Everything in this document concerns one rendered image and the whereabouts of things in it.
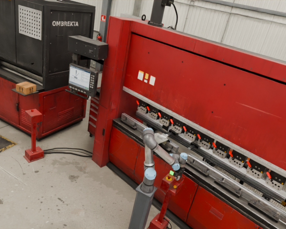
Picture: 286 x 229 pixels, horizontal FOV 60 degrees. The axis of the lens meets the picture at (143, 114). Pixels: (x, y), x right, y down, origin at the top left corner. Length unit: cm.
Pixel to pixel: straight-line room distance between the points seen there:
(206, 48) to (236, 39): 438
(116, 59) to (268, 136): 202
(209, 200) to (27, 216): 216
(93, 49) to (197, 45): 133
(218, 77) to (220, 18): 456
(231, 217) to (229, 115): 111
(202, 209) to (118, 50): 222
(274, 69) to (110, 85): 204
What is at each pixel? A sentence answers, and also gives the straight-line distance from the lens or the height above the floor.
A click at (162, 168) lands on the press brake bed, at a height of 66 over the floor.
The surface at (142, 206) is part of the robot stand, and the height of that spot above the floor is 60.
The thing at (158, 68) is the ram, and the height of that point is 183.
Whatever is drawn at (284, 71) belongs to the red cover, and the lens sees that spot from 248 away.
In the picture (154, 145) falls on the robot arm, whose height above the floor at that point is 135.
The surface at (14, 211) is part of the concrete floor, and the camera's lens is 356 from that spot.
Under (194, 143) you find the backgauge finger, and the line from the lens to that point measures 329.
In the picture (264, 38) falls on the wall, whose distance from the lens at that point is 703.
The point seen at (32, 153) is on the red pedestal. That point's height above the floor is 12.
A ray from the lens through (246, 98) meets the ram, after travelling 262.
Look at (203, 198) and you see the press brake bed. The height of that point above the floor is 64.
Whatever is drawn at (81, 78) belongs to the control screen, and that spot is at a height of 144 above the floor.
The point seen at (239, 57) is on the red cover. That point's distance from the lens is 259.
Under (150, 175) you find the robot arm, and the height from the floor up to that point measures 99.
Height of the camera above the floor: 258
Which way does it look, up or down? 25 degrees down
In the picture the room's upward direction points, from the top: 12 degrees clockwise
